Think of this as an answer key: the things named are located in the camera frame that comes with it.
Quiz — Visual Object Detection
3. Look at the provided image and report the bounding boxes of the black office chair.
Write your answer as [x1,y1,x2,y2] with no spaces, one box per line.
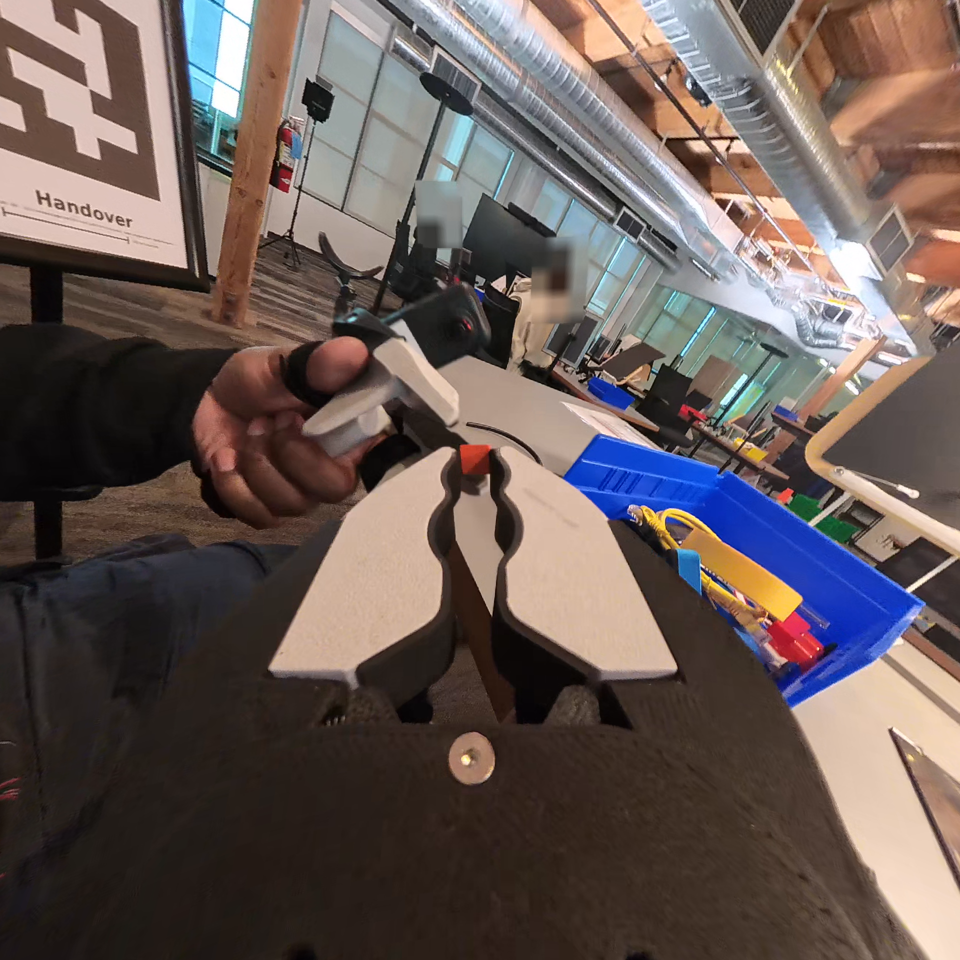
[480,285,522,369]

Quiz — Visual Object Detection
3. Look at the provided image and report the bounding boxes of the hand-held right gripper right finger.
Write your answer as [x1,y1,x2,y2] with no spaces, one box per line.
[489,446,681,685]

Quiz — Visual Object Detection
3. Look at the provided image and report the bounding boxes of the white paper sheet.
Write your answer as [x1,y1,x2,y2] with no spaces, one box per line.
[562,401,661,451]

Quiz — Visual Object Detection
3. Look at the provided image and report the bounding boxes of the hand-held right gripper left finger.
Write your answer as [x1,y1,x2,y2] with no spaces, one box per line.
[267,446,460,690]

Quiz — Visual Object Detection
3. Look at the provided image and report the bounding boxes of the black floor lamp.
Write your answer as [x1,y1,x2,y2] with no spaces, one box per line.
[371,71,476,316]

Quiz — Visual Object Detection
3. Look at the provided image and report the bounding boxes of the foil-wrapped ceiling duct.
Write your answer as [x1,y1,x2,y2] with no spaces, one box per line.
[645,0,916,256]

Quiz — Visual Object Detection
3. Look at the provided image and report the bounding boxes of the yellow flat strip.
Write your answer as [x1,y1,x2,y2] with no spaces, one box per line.
[678,528,805,622]

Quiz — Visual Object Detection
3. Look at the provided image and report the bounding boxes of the black computer monitor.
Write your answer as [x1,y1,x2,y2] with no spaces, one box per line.
[461,193,560,279]

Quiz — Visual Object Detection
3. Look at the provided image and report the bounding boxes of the black panel light on tripod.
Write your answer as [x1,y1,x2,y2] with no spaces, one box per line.
[258,75,336,271]

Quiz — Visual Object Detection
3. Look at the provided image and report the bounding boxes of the yellow network cable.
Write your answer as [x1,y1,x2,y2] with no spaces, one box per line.
[626,504,774,639]

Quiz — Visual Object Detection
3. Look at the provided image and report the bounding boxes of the wooden post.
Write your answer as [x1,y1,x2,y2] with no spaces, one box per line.
[210,0,305,327]

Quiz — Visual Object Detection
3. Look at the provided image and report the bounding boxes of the black cable on table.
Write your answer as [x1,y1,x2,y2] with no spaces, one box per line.
[465,420,543,466]

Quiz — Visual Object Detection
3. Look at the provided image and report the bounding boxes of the person's left forearm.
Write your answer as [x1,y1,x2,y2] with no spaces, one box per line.
[0,324,237,519]

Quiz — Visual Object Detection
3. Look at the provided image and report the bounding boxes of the framed black and white sign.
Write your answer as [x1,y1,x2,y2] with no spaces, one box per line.
[0,0,211,294]

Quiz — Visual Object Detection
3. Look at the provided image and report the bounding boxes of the dark framed panel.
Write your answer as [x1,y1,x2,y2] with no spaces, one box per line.
[888,726,960,871]

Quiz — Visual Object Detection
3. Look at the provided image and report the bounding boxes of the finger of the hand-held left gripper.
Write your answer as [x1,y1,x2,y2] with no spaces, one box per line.
[372,337,462,426]

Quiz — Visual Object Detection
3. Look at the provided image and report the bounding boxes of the red fire extinguisher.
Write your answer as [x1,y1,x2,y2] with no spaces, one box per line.
[270,116,305,195]

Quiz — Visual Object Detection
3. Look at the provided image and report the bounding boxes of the spiral metal ceiling duct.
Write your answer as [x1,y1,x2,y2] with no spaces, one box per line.
[390,0,721,279]

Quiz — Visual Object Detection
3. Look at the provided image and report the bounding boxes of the black curved stand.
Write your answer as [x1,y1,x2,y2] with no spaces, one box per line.
[316,231,385,320]

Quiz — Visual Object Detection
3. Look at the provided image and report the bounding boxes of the black board with cream frame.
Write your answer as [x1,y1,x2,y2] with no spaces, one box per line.
[804,341,960,556]

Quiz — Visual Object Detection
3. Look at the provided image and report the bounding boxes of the black sign stand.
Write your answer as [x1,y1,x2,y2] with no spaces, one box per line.
[30,266,65,560]

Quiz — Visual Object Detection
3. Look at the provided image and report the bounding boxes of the small blue bin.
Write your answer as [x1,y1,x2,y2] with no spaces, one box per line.
[586,375,639,412]

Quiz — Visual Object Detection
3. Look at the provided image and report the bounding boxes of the person's legs in jeans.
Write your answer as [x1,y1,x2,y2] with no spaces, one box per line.
[0,534,301,901]

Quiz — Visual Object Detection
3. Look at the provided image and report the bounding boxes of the blue plastic bin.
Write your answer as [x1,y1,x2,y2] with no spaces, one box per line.
[562,433,925,708]

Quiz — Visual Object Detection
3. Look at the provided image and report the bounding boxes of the red plastic blocks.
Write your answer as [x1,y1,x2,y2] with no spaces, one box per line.
[765,611,826,669]

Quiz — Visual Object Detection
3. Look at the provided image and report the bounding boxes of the green plastic bins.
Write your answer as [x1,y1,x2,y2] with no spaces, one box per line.
[787,491,860,545]

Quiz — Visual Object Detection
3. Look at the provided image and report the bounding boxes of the person's left hand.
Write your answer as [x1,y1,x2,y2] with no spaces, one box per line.
[191,336,376,530]

